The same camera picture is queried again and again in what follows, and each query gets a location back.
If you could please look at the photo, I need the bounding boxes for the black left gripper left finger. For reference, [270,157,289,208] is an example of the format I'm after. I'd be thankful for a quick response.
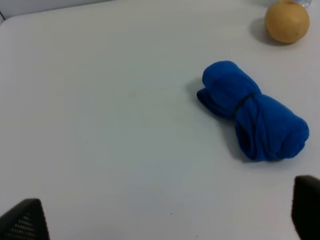
[0,198,50,240]

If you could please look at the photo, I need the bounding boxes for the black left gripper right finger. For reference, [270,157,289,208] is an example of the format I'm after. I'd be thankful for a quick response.
[291,175,320,240]

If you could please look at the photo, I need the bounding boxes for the clear water bottle green label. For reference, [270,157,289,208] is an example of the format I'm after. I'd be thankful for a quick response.
[294,0,312,8]

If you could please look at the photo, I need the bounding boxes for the blue rolled cloth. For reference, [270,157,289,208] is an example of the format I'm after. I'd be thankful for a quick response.
[196,60,309,161]

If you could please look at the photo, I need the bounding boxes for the tan round fruit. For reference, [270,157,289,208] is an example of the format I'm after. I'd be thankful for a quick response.
[264,0,310,44]

